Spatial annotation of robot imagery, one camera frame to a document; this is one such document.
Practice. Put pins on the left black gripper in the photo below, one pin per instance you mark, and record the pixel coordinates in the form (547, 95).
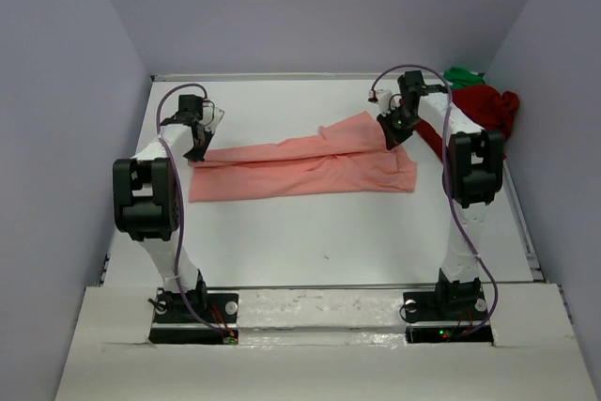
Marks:
(195, 146)

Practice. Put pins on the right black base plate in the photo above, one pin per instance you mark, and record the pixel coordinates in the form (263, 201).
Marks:
(427, 323)

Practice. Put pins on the pink t shirt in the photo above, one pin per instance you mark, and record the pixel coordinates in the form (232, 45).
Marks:
(349, 156)

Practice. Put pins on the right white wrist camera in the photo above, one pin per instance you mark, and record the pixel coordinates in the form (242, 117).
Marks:
(386, 100)

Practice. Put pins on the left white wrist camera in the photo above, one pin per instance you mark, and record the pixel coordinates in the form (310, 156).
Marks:
(211, 116)

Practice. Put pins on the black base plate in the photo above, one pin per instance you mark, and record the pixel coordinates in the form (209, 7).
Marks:
(174, 324)
(427, 323)

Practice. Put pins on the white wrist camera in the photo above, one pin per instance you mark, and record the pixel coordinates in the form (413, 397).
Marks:
(386, 100)
(211, 116)

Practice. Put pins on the green t shirt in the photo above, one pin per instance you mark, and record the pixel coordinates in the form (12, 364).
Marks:
(459, 78)

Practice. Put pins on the red t shirt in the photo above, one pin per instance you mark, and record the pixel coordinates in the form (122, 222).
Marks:
(488, 108)

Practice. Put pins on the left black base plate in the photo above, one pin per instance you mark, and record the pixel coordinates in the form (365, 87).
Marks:
(174, 324)

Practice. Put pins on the aluminium rail front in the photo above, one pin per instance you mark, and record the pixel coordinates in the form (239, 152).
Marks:
(414, 286)

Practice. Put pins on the aluminium rail back edge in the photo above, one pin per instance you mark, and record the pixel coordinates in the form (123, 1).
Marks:
(283, 76)

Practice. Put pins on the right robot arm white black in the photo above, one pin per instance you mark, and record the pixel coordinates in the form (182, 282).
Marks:
(472, 175)

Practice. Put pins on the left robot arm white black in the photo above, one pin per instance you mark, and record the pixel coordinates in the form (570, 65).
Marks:
(148, 201)

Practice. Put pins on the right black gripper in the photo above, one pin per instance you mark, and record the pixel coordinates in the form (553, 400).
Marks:
(392, 131)

